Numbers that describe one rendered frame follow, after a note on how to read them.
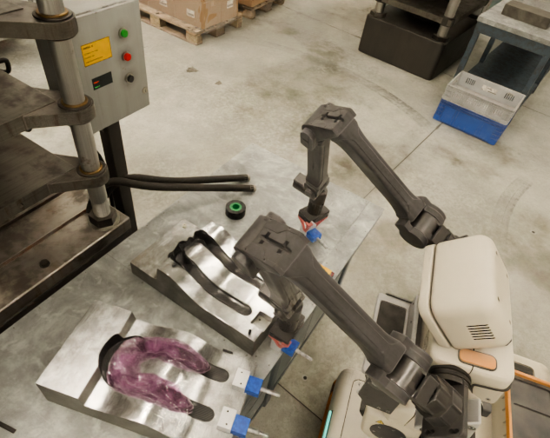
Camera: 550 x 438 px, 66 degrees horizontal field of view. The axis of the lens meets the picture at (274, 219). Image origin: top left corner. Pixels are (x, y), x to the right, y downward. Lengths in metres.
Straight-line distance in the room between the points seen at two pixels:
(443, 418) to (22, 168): 1.39
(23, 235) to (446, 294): 1.41
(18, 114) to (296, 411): 1.64
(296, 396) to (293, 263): 1.54
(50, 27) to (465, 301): 1.13
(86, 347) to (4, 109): 0.70
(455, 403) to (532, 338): 1.97
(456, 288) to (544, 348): 1.99
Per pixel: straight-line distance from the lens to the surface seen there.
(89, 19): 1.50
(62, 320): 1.46
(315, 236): 1.60
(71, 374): 1.24
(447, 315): 0.91
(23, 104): 1.43
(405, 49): 5.05
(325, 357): 2.29
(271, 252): 0.68
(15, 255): 1.70
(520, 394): 1.44
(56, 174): 1.55
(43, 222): 1.77
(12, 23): 1.28
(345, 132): 1.01
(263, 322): 1.32
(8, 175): 1.60
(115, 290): 1.48
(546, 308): 3.09
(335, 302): 0.73
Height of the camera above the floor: 2.00
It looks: 45 degrees down
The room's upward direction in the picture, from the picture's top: 10 degrees clockwise
